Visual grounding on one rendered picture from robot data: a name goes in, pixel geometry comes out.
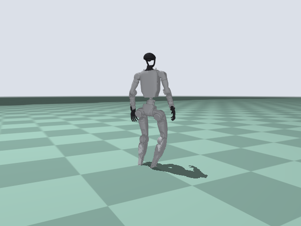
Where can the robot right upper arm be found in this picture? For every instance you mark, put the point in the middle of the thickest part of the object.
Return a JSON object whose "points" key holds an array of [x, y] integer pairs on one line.
{"points": [[164, 81]]}

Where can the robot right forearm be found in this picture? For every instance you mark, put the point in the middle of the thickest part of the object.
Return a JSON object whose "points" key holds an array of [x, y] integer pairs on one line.
{"points": [[169, 99]]}

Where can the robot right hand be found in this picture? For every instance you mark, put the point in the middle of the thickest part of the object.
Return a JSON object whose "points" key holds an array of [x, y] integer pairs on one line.
{"points": [[173, 112]]}

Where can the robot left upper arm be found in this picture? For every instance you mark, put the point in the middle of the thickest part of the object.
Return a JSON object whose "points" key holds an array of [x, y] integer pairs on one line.
{"points": [[135, 84]]}

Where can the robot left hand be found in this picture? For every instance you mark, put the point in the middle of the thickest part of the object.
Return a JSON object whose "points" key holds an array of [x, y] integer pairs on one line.
{"points": [[133, 116]]}

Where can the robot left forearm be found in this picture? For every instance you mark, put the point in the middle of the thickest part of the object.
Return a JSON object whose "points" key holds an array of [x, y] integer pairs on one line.
{"points": [[132, 101]]}

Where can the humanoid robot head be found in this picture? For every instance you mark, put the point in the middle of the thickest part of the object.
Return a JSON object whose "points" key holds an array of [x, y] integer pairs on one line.
{"points": [[149, 57]]}

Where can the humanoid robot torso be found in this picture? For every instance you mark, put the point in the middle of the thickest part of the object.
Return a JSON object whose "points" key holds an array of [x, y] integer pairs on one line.
{"points": [[150, 87]]}

